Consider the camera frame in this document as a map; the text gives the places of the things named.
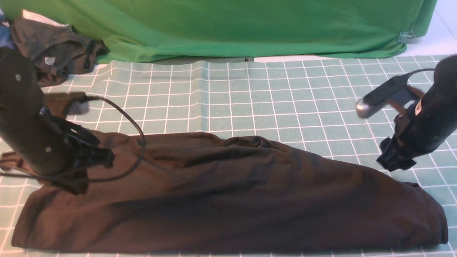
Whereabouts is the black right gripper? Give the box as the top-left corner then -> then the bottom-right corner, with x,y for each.
377,75 -> 439,171

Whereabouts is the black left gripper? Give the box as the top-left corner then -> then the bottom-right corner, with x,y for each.
39,92 -> 115,195

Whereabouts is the dark gray long-sleeve shirt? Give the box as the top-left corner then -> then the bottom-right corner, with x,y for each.
11,133 -> 448,253

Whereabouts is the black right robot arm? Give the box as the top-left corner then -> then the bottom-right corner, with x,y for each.
356,55 -> 457,171

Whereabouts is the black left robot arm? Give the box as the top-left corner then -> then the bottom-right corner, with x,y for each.
0,47 -> 115,195

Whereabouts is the crumpled dark gray shirt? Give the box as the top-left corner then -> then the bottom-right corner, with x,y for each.
11,17 -> 109,87

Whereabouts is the metal binder clip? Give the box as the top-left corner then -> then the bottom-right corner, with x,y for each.
397,30 -> 416,44

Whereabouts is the green checkered tablecloth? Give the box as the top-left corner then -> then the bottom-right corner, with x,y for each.
0,55 -> 456,257

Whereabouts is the green backdrop cloth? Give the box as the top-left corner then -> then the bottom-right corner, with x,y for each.
1,0 -> 436,63

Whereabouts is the blue garment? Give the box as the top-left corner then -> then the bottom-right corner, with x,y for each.
0,14 -> 16,49

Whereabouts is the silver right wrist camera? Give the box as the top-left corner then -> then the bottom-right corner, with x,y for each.
355,85 -> 419,119

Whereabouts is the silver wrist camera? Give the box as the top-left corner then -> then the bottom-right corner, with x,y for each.
66,100 -> 90,116
355,85 -> 419,119

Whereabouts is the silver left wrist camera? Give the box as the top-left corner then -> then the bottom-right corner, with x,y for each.
66,100 -> 90,116

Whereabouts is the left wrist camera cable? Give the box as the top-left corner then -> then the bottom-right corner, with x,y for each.
0,96 -> 146,184

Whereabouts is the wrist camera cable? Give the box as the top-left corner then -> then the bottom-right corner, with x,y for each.
405,69 -> 437,79
0,96 -> 146,184

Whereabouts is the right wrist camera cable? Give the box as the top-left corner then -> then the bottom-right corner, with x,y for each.
405,69 -> 437,79

